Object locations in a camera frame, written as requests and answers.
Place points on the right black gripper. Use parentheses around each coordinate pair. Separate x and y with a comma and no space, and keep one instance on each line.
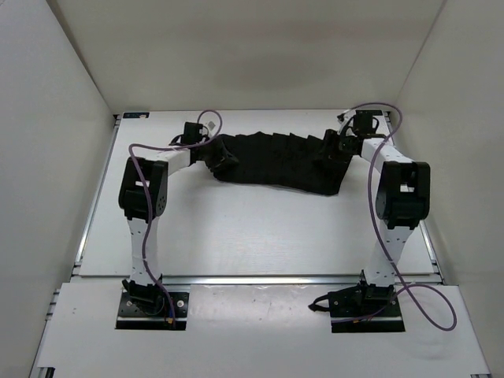
(331,140)

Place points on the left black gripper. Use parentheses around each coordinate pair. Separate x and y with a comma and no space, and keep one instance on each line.
(221,156)

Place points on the black pleated skirt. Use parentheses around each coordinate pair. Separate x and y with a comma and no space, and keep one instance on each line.
(282,160)

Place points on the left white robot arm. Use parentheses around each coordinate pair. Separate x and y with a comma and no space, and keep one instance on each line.
(143,198)

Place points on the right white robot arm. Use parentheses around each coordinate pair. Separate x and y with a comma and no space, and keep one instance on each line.
(400,203)

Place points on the left blue table label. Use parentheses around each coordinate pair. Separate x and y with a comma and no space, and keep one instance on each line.
(135,115)

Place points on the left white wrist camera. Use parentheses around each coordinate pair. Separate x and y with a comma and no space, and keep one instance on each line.
(209,130)

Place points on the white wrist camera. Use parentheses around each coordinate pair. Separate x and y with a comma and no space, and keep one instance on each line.
(209,130)
(345,117)

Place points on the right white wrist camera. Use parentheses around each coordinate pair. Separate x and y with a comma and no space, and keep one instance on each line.
(345,117)

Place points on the front aluminium rail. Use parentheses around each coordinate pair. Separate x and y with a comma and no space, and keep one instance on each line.
(260,280)

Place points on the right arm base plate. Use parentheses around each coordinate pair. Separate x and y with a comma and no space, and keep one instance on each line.
(350,313)

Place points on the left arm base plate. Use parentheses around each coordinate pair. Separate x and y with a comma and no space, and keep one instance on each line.
(132,317)

